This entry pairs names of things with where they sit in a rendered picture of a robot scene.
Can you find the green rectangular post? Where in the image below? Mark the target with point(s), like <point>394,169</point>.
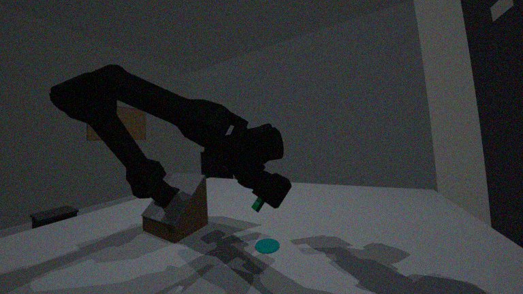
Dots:
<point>258,204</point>

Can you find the teal flat circle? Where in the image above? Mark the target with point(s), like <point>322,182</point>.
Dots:
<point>267,245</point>

